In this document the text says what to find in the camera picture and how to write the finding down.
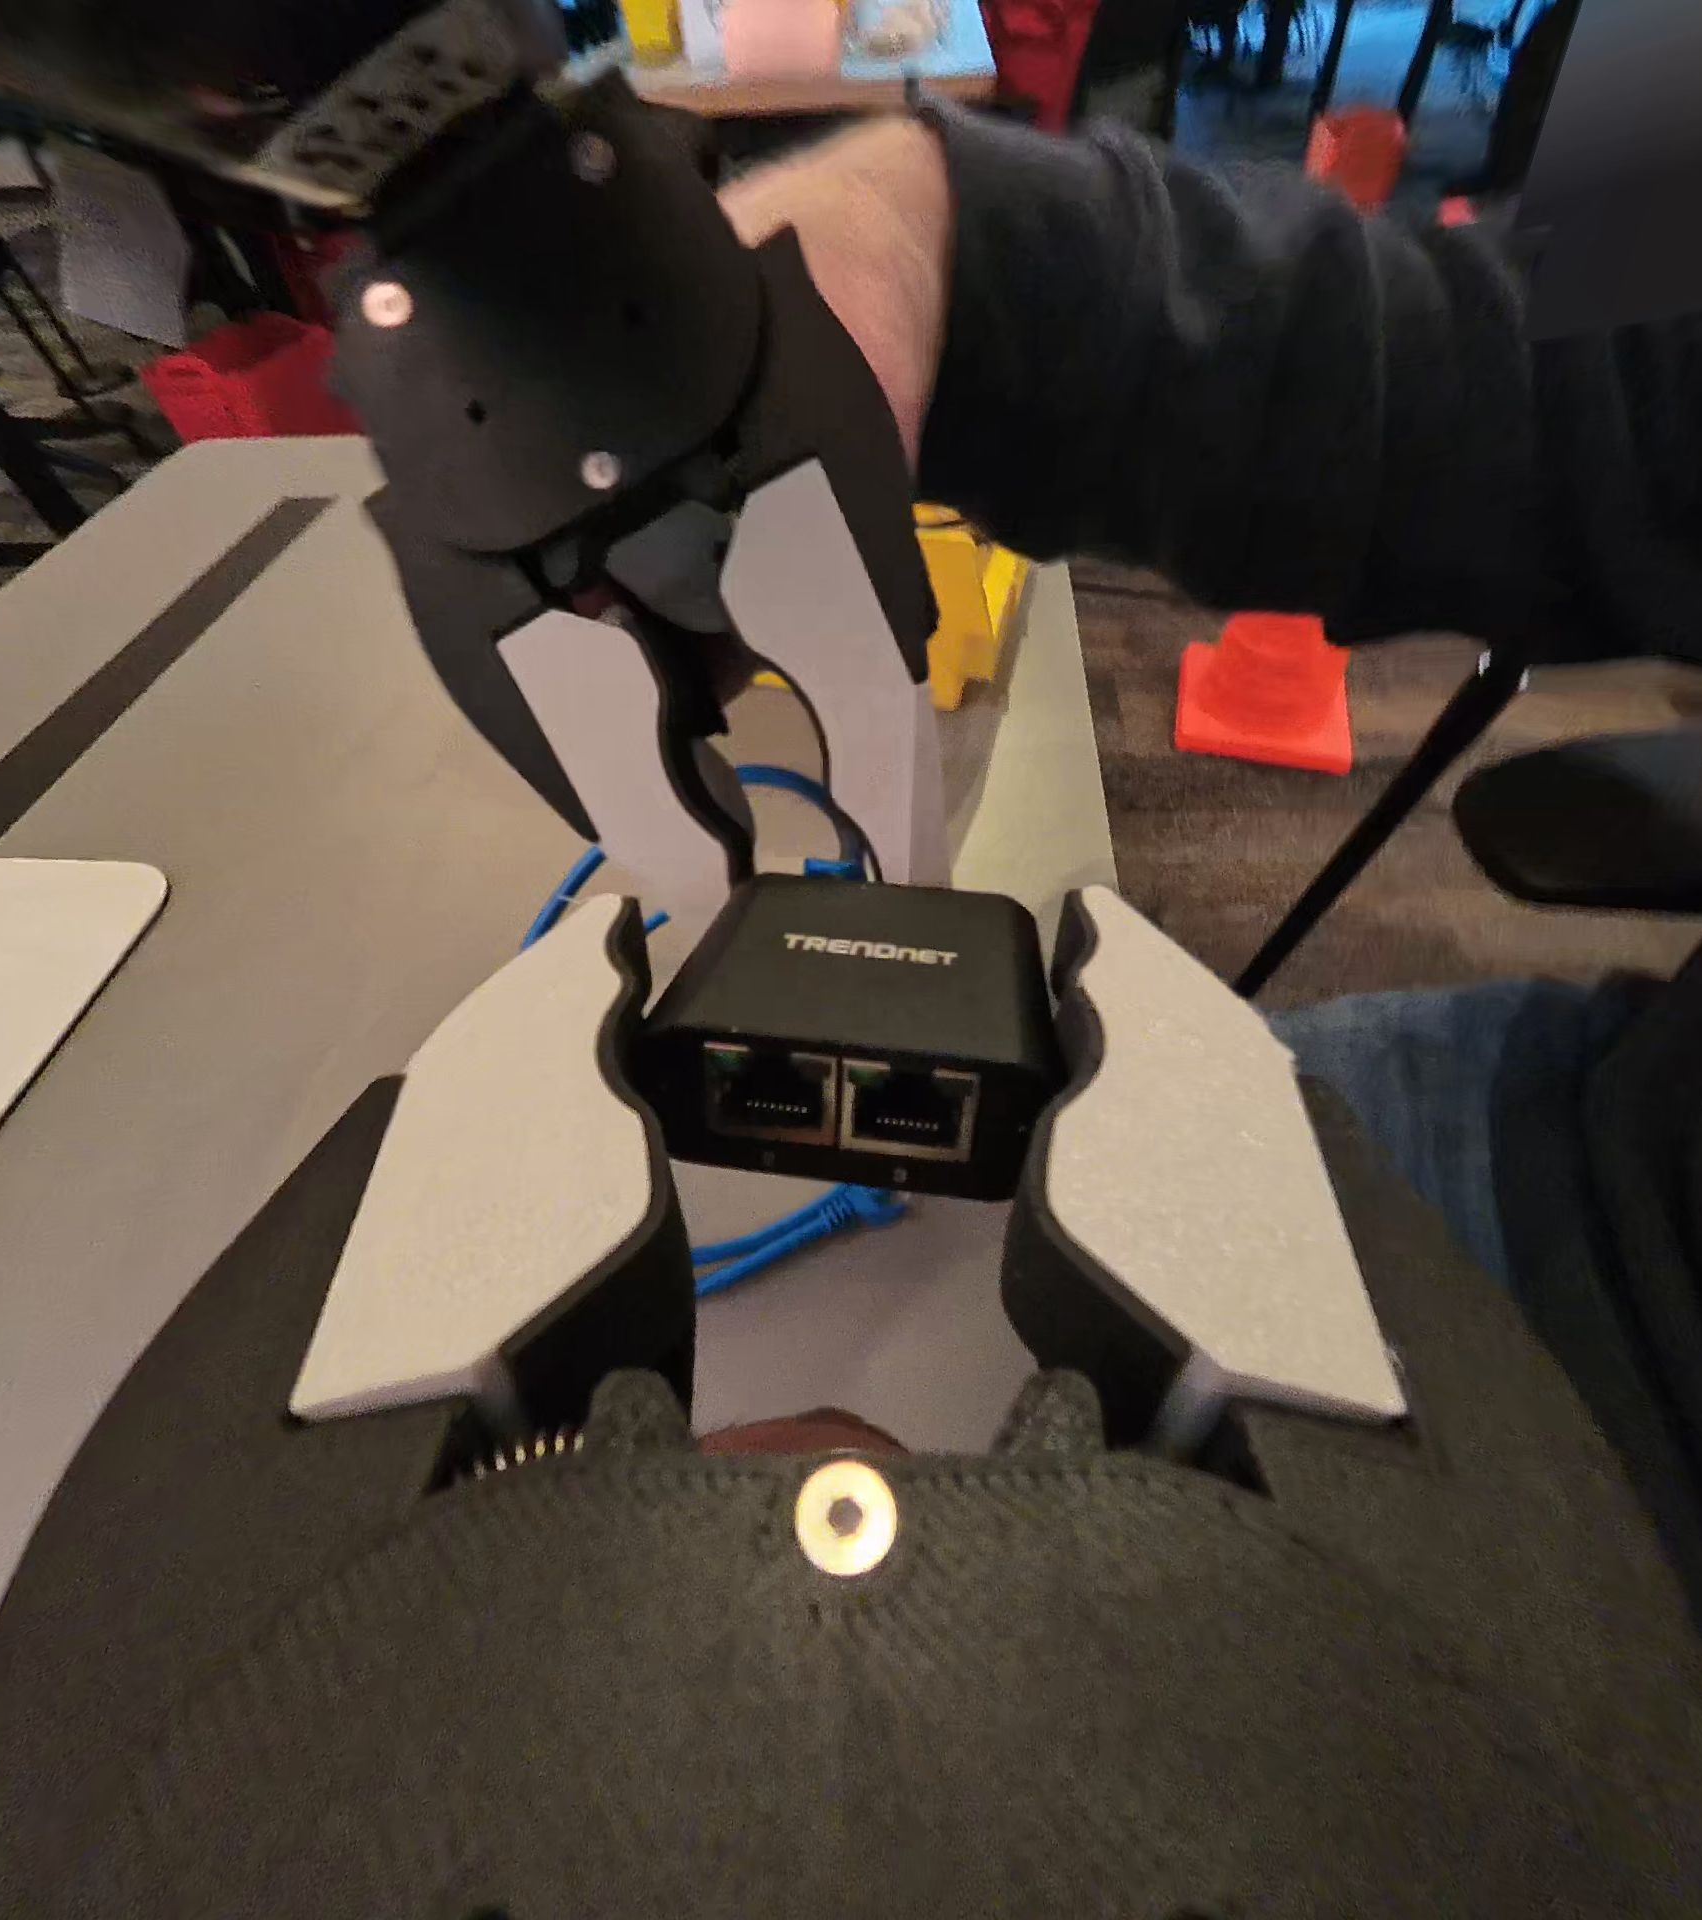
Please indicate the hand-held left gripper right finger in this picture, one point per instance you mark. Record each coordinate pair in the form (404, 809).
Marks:
(1197, 1155)

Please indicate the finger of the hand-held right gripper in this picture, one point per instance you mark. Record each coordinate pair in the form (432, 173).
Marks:
(867, 660)
(589, 720)

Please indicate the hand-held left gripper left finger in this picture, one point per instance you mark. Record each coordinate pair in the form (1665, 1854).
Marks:
(506, 1140)

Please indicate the black network adapter box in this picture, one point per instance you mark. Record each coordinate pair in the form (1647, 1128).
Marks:
(850, 991)

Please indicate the person's right forearm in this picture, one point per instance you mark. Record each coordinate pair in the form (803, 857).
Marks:
(1241, 375)

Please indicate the person's right hand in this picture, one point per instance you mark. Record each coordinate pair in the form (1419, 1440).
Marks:
(867, 255)

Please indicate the person's jeans leg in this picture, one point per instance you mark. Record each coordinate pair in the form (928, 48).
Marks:
(1451, 1094)

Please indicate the red box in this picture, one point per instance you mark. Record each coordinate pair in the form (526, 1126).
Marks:
(237, 382)

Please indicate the small yellow box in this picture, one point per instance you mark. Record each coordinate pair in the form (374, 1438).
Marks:
(652, 26)

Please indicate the pink box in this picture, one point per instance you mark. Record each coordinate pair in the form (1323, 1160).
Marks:
(785, 32)

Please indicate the orange cone base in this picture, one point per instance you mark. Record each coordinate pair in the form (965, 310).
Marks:
(1264, 720)

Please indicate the white mat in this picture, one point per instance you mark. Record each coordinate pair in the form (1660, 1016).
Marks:
(26, 991)

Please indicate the red cup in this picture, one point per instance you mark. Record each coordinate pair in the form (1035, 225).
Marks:
(1359, 158)

